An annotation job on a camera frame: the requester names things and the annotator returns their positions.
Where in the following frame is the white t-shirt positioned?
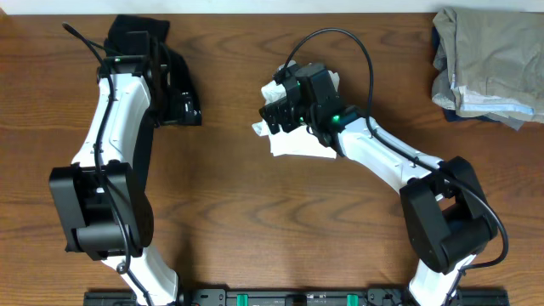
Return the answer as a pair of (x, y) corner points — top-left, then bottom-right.
(252, 71), (340, 159)

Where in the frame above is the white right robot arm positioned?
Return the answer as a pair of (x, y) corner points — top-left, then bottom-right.
(259, 95), (509, 305)

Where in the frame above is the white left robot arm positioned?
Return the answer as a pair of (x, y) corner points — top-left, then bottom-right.
(48, 73), (201, 305)

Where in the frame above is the black garment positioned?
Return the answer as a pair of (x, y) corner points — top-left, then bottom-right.
(63, 14), (203, 254)

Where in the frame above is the light blue folded cloth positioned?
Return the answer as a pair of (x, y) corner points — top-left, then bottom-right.
(449, 77), (543, 129)

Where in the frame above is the khaki grey garment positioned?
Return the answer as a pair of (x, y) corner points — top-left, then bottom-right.
(431, 7), (543, 114)

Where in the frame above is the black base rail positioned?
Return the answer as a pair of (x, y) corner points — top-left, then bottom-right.
(82, 284), (511, 306)

